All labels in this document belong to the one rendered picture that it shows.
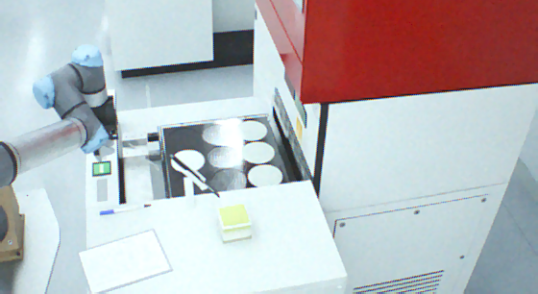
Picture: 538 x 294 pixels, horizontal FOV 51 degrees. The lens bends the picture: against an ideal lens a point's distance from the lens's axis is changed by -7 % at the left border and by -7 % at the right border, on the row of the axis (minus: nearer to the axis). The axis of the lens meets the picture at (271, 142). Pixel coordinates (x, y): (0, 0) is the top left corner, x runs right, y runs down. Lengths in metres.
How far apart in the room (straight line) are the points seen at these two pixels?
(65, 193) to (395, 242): 1.75
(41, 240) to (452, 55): 1.25
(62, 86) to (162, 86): 2.31
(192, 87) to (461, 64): 2.36
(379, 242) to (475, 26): 0.80
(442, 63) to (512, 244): 1.60
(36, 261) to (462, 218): 1.36
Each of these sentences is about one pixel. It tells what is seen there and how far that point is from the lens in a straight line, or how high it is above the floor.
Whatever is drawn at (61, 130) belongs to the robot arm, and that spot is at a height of 1.30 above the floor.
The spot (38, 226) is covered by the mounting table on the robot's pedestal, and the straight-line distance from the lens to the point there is 1.85.
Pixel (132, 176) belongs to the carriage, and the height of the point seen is 0.88.
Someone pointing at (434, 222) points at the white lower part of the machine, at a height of 0.69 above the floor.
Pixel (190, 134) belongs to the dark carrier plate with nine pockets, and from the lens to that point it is 1.93.
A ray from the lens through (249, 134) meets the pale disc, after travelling 1.93.
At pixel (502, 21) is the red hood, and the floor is 1.43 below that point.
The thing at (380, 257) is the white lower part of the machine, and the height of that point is 0.56.
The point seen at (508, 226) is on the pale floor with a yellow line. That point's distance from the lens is 3.12.
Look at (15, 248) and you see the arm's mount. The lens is 1.74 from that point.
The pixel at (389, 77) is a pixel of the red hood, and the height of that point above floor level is 1.29.
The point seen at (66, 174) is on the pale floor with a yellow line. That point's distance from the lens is 3.24.
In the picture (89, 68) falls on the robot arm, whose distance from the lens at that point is 1.51.
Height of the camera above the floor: 2.12
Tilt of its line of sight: 40 degrees down
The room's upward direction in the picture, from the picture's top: 2 degrees clockwise
